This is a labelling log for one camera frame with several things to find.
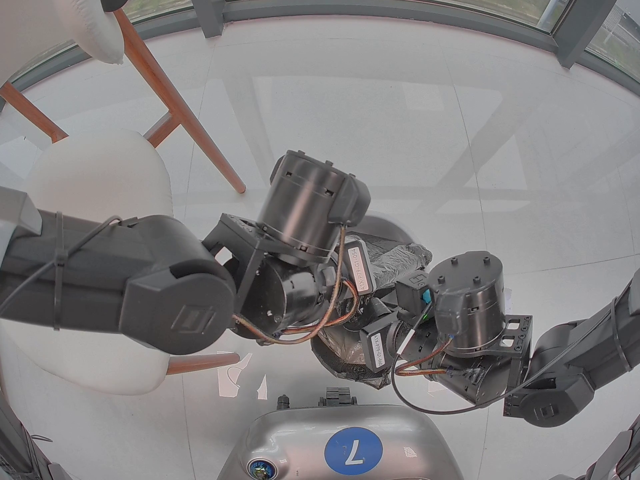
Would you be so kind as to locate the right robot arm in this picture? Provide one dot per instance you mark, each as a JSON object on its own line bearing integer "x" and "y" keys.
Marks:
{"x": 565, "y": 358}

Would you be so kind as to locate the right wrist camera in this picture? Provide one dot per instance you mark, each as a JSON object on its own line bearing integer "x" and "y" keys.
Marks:
{"x": 411, "y": 290}

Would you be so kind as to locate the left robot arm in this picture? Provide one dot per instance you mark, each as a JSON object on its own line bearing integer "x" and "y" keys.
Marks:
{"x": 150, "y": 273}

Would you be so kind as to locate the white cushioned wooden chair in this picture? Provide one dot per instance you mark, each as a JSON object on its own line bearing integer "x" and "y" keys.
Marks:
{"x": 150, "y": 68}
{"x": 100, "y": 178}

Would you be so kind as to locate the window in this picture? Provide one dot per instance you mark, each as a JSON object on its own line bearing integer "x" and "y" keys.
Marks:
{"x": 212, "y": 3}

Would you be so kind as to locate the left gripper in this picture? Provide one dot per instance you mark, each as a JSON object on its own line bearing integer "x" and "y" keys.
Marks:
{"x": 357, "y": 268}

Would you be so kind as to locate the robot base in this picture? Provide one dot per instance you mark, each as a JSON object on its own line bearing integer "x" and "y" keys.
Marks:
{"x": 340, "y": 438}

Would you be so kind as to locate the black plastic bag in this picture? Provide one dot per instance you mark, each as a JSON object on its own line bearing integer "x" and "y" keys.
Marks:
{"x": 395, "y": 263}

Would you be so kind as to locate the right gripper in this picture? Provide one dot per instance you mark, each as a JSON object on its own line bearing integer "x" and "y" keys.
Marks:
{"x": 377, "y": 350}

